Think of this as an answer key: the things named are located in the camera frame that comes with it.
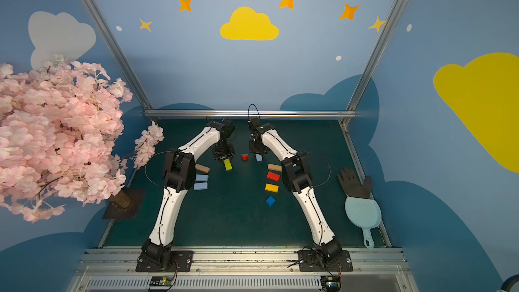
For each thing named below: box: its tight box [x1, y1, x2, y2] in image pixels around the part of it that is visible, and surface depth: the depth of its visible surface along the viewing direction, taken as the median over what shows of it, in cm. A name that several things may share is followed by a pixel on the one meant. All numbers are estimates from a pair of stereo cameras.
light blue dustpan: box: [344, 196, 382, 249], surface depth 87 cm
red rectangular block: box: [266, 171, 281, 182], surface depth 100 cm
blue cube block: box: [266, 195, 276, 208], surface depth 90 cm
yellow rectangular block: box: [264, 183, 280, 194], surface depth 95 cm
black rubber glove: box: [336, 166, 372, 199], surface depth 97 cm
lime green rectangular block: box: [223, 158, 233, 172], surface depth 103 cm
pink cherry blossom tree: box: [0, 54, 165, 224], surface depth 54 cm
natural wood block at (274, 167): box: [267, 163, 282, 173], surface depth 103 cm
